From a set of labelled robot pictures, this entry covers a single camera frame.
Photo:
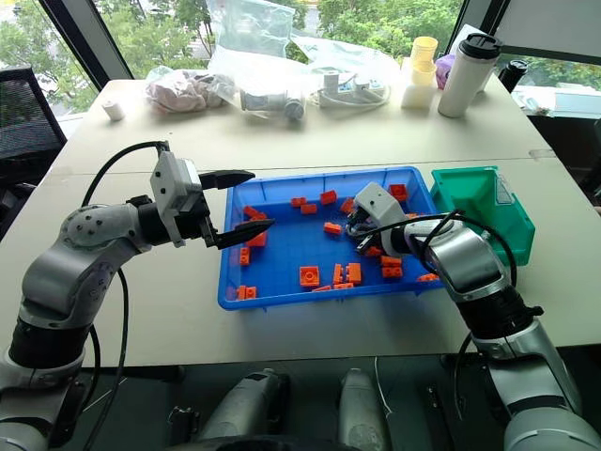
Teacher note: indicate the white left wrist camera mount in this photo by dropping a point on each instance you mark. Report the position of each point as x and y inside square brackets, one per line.
[168, 185]

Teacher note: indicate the black window frame post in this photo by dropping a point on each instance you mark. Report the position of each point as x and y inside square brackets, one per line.
[89, 42]
[474, 19]

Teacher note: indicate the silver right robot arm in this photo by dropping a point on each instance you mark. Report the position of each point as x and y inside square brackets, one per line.
[469, 263]

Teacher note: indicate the large clear plastic bag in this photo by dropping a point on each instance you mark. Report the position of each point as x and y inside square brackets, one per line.
[253, 42]

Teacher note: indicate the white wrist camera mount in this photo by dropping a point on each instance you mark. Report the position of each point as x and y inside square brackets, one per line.
[168, 185]
[380, 202]

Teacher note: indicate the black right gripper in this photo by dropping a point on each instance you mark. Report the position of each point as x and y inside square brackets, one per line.
[364, 230]

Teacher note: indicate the purple crumpled object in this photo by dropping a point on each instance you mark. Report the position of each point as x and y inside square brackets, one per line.
[444, 70]

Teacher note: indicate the pale yellow plastic cup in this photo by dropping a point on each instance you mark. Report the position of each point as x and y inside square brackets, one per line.
[423, 75]

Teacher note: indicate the white tumbler with black lid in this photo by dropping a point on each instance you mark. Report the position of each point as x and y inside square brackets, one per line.
[462, 80]

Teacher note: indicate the grey rounded leg housing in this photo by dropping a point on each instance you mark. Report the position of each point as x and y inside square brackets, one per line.
[246, 404]
[359, 409]

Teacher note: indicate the blue plastic bin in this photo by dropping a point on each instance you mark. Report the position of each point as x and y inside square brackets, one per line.
[291, 249]

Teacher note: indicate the white power strip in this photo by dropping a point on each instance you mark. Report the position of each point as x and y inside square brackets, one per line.
[352, 91]

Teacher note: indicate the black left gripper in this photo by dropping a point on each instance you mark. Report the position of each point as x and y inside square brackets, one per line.
[192, 225]

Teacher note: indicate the white cylindrical device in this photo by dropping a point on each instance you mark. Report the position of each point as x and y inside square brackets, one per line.
[272, 101]

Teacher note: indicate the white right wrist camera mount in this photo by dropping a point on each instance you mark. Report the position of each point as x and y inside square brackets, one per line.
[380, 202]

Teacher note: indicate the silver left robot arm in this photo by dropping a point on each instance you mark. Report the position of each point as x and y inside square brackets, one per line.
[70, 263]

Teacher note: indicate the small white roll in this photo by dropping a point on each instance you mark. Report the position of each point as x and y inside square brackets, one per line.
[113, 110]

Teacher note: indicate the black mesh office chair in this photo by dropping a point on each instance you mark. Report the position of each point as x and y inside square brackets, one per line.
[23, 113]

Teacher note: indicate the orange toy brick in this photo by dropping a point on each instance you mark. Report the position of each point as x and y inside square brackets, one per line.
[298, 202]
[257, 241]
[308, 209]
[309, 276]
[332, 228]
[245, 256]
[392, 272]
[398, 191]
[374, 252]
[391, 261]
[354, 273]
[428, 278]
[253, 213]
[347, 206]
[251, 292]
[328, 197]
[241, 292]
[338, 274]

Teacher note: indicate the green plastic bin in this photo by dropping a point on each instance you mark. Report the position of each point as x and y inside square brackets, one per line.
[474, 197]

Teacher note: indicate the plastic bag with pink cloth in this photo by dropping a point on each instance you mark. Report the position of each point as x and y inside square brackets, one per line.
[180, 91]

